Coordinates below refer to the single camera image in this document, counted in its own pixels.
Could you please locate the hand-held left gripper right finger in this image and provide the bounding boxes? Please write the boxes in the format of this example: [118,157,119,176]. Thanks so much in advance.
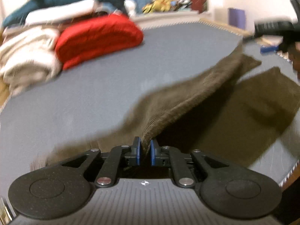
[150,139,231,188]

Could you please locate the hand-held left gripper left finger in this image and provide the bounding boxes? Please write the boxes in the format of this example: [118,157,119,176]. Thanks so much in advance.
[62,136,142,188]

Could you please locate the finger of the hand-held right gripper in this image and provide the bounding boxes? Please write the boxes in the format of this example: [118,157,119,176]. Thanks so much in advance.
[260,40,293,55]
[244,21,294,41]

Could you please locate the olive corduroy pants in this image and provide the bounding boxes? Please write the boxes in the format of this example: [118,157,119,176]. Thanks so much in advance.
[29,40,300,171]

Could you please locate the purple box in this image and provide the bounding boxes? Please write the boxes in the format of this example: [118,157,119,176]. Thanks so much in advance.
[228,8,246,25]

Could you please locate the white window ledge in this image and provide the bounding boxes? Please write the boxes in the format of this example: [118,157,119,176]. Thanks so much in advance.
[131,10,214,27]

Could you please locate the yellow dog plush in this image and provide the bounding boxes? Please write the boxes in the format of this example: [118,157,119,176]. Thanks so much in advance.
[142,0,164,14]

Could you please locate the red folded quilt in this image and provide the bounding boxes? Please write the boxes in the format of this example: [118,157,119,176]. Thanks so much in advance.
[54,13,144,70]

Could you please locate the white mushroom plush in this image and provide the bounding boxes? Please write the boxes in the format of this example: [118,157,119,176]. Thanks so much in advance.
[124,0,136,17]

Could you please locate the cream folded blanket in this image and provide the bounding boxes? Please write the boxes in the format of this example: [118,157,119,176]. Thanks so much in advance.
[0,26,63,96]

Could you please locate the white folded cloth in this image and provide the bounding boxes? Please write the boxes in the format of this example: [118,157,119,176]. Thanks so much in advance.
[25,0,101,26]

